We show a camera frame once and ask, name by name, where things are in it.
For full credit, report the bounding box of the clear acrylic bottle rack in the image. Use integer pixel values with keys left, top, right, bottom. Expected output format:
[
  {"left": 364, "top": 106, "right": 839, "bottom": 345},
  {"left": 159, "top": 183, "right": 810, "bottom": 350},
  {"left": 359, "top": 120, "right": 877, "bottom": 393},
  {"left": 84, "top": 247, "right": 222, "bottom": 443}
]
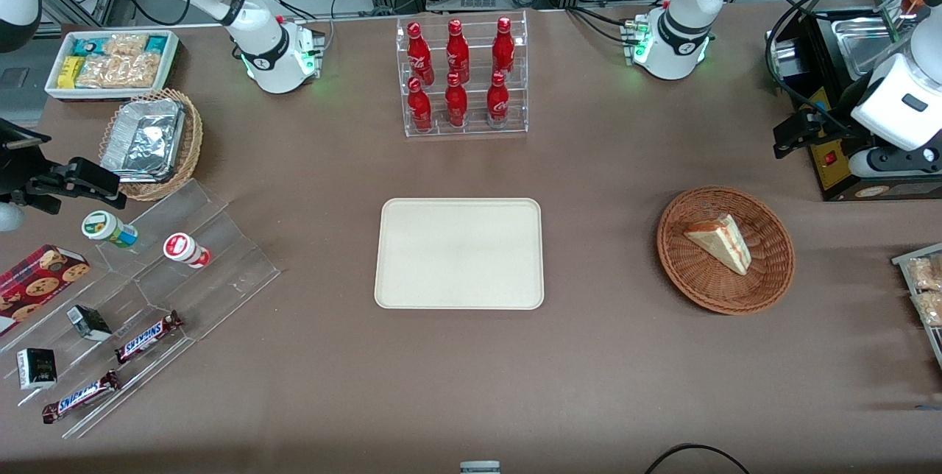
[{"left": 396, "top": 10, "right": 529, "bottom": 139}]

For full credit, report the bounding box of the clear pastry packet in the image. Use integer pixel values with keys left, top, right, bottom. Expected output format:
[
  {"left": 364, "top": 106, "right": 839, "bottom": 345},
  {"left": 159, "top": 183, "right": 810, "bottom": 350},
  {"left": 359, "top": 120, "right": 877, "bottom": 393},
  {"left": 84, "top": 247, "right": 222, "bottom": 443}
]
[
  {"left": 906, "top": 255, "right": 942, "bottom": 291},
  {"left": 911, "top": 291, "right": 942, "bottom": 328}
]

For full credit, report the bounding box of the steel food pan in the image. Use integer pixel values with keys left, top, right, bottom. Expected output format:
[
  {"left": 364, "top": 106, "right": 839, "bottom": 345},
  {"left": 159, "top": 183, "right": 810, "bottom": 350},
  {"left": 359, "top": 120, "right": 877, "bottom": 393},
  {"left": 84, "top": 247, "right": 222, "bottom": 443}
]
[{"left": 833, "top": 16, "right": 913, "bottom": 83}]

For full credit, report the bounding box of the triangular sandwich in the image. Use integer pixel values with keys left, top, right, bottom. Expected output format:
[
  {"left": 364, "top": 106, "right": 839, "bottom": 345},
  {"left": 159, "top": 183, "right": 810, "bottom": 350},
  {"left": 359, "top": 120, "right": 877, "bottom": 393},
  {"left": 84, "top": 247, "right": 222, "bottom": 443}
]
[{"left": 683, "top": 213, "right": 753, "bottom": 277}]

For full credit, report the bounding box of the grey metal snack tray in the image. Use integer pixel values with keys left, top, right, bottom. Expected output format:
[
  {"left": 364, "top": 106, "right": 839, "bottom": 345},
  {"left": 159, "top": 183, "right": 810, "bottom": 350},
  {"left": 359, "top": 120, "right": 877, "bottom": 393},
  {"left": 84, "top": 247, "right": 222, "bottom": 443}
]
[{"left": 891, "top": 241, "right": 942, "bottom": 369}]

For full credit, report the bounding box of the aluminium foil container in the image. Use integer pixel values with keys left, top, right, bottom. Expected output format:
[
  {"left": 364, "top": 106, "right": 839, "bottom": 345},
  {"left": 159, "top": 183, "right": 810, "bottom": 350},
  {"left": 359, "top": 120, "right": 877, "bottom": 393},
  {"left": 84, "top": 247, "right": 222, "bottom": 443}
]
[{"left": 99, "top": 97, "right": 187, "bottom": 183}]

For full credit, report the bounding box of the Snickers chocolate bar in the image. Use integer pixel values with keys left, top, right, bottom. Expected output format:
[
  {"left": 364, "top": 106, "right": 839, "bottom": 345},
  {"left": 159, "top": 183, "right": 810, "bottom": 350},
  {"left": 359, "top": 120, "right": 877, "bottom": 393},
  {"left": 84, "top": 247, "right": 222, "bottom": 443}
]
[
  {"left": 114, "top": 310, "right": 184, "bottom": 366},
  {"left": 41, "top": 369, "right": 123, "bottom": 425}
]

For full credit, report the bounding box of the large clear cracker bag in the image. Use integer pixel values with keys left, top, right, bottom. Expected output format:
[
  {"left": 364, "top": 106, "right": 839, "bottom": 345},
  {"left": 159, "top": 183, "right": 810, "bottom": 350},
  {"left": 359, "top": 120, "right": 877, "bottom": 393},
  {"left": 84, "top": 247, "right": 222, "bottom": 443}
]
[{"left": 76, "top": 52, "right": 160, "bottom": 89}]

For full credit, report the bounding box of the red cola bottle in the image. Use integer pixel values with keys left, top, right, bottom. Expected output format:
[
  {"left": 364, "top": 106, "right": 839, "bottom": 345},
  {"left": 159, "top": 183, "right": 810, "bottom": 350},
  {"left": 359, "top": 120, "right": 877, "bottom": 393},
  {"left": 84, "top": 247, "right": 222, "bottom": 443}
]
[
  {"left": 445, "top": 73, "right": 470, "bottom": 129},
  {"left": 492, "top": 16, "right": 517, "bottom": 78},
  {"left": 407, "top": 77, "right": 434, "bottom": 133},
  {"left": 406, "top": 22, "right": 434, "bottom": 85},
  {"left": 446, "top": 19, "right": 471, "bottom": 84},
  {"left": 486, "top": 71, "right": 511, "bottom": 127}
]

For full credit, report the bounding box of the large brown wicker basket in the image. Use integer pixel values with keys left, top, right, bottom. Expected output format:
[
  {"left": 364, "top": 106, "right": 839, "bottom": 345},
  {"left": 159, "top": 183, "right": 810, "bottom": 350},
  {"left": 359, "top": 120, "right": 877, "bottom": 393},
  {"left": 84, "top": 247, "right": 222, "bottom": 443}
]
[{"left": 656, "top": 186, "right": 796, "bottom": 315}]

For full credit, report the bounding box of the beige rectangular tray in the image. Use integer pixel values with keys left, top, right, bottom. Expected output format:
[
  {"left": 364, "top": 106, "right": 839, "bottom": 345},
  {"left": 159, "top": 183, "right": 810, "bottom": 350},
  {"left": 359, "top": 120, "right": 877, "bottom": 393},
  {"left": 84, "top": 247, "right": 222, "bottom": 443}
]
[{"left": 374, "top": 198, "right": 545, "bottom": 311}]

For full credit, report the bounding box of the small clear cracker bag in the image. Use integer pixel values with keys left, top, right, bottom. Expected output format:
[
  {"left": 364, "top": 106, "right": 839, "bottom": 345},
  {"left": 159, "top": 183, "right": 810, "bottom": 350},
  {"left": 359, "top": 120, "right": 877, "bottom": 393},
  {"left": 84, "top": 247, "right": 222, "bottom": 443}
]
[{"left": 102, "top": 33, "right": 149, "bottom": 57}]

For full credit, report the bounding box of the small black box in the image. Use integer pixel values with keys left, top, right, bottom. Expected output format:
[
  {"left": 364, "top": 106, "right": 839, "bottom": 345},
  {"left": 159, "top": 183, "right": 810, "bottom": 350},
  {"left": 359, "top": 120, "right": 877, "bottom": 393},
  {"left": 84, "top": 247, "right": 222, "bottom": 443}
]
[
  {"left": 66, "top": 304, "right": 113, "bottom": 343},
  {"left": 16, "top": 347, "right": 59, "bottom": 392}
]

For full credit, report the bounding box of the clear acrylic step display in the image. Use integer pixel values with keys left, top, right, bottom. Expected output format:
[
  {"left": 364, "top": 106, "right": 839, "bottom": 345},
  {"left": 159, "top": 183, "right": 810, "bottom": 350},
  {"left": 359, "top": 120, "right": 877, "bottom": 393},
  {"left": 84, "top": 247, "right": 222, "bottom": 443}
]
[{"left": 0, "top": 178, "right": 282, "bottom": 440}]

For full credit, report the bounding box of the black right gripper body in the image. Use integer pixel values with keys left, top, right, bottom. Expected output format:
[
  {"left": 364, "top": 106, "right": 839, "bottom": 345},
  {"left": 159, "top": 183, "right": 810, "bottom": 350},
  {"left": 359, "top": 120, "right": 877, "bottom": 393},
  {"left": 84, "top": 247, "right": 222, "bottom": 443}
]
[{"left": 0, "top": 118, "right": 54, "bottom": 199}]

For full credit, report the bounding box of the black cable on table edge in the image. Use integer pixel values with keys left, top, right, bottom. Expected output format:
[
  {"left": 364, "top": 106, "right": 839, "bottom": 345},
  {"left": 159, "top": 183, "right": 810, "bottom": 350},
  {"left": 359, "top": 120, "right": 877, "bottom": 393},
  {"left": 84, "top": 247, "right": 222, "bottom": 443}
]
[{"left": 645, "top": 442, "right": 752, "bottom": 474}]

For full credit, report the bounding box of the green label yogurt cup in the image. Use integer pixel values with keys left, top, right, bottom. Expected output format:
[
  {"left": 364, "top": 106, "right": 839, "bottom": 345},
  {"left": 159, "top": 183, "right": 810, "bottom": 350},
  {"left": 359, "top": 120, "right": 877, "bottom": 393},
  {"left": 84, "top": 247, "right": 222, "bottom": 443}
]
[{"left": 81, "top": 211, "right": 139, "bottom": 250}]

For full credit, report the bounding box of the white snack tray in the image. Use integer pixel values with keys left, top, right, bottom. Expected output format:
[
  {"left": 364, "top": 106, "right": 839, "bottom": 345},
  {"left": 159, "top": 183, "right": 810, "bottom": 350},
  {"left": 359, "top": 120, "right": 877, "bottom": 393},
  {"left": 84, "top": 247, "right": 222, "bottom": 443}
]
[{"left": 45, "top": 29, "right": 180, "bottom": 102}]

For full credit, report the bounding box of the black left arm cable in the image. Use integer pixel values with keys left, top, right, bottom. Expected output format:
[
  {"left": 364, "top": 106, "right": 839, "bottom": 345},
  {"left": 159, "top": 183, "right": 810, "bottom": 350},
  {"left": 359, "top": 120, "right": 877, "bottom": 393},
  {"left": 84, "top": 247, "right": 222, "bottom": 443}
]
[{"left": 760, "top": 0, "right": 917, "bottom": 138}]

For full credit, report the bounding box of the red plaid cookie box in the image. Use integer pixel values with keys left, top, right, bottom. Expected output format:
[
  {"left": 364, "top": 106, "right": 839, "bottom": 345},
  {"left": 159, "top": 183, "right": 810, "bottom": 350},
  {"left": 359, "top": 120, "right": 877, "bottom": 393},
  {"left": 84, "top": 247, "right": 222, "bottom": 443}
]
[{"left": 0, "top": 244, "right": 91, "bottom": 337}]

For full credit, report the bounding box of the light wicker basket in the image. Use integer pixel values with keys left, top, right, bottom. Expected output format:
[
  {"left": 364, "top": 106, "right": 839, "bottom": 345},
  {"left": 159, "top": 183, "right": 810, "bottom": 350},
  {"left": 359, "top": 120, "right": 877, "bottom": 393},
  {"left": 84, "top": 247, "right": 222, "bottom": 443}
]
[{"left": 98, "top": 88, "right": 205, "bottom": 202}]

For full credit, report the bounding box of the black hot food display case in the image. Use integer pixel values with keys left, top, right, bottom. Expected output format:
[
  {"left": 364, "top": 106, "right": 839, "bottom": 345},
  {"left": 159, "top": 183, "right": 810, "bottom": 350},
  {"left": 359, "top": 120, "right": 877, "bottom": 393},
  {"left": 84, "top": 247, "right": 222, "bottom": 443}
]
[{"left": 765, "top": 0, "right": 942, "bottom": 202}]

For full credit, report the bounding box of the red label yogurt cup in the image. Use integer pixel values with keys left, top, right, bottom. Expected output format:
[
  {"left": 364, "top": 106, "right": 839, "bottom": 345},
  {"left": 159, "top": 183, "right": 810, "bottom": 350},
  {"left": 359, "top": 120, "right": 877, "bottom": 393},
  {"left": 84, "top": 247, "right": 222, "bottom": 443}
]
[{"left": 163, "top": 233, "right": 213, "bottom": 270}]

